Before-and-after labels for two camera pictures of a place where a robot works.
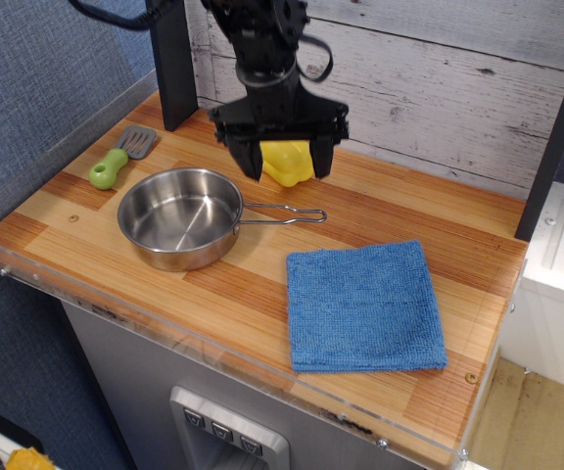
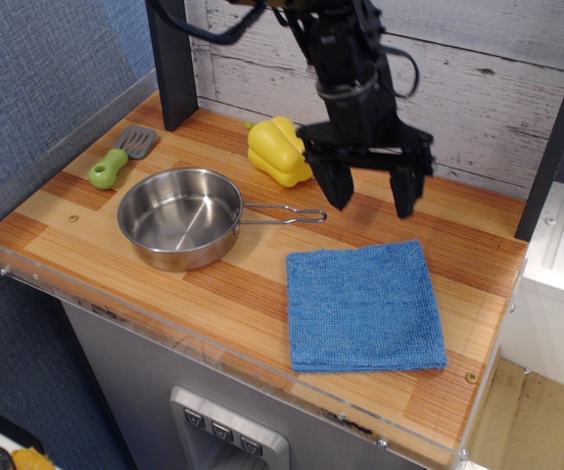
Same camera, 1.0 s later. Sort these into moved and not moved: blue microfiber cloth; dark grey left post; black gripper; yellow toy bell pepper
Moved: black gripper
Not moved: blue microfiber cloth; dark grey left post; yellow toy bell pepper
